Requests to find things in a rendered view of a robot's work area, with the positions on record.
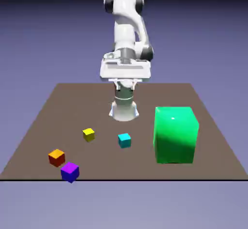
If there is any small cyan cube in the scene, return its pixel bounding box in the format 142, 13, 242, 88
117, 133, 132, 149

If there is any small orange cube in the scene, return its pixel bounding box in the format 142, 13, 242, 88
47, 149, 66, 168

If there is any small yellow cube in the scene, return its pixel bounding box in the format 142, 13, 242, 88
82, 127, 96, 143

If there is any small purple cube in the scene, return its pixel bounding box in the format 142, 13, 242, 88
60, 161, 80, 184

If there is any large green box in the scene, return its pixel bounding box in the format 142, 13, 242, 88
153, 106, 200, 165

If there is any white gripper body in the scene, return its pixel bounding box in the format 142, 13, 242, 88
99, 58, 152, 83

